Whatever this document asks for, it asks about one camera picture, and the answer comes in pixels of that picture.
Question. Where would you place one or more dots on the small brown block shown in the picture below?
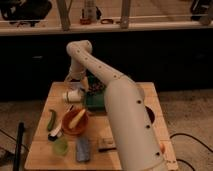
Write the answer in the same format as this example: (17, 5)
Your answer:
(106, 143)

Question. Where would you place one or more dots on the green cucumber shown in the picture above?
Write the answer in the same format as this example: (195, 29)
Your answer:
(52, 120)

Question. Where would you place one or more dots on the white handled utensil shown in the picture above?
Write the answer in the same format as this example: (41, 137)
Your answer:
(55, 132)

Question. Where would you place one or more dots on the black bag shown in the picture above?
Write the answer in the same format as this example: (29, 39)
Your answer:
(28, 11)

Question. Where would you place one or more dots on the yellow banana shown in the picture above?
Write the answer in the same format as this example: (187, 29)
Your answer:
(76, 119)

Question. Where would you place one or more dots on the green box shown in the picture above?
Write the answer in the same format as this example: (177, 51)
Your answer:
(94, 98)

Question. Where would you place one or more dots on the light green plastic cup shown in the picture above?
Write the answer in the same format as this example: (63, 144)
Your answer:
(60, 146)

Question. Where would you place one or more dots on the orange bowl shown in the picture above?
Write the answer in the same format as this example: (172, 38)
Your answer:
(80, 127)

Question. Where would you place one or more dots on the blue grey sponge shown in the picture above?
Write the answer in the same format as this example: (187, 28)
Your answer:
(82, 149)

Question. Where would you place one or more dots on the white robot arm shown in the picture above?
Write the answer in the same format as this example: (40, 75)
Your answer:
(136, 142)

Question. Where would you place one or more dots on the black pole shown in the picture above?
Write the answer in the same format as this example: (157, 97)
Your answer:
(16, 162)

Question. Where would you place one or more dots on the metal frame post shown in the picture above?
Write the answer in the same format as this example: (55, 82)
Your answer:
(125, 13)
(64, 15)

